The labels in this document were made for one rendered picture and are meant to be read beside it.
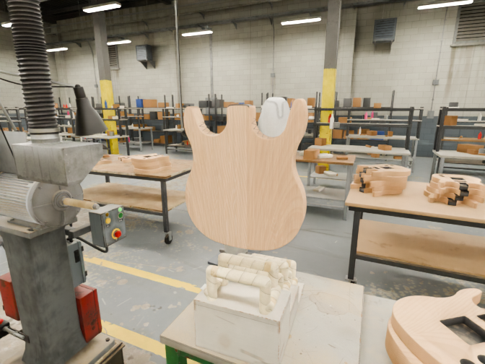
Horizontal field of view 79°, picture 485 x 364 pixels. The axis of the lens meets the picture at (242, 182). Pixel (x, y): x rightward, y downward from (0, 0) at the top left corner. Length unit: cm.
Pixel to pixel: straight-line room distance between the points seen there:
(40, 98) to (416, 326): 151
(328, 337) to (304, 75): 1144
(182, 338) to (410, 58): 1152
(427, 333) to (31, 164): 148
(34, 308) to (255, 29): 1221
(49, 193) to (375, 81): 1119
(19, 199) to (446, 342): 168
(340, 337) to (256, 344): 31
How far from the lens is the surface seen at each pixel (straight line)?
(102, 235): 179
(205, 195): 85
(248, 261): 93
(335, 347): 111
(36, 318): 196
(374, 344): 120
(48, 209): 157
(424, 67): 1200
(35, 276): 182
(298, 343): 109
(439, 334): 111
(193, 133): 82
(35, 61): 139
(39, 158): 135
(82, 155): 128
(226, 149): 78
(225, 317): 95
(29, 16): 142
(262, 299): 88
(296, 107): 72
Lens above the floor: 167
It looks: 14 degrees down
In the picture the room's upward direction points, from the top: straight up
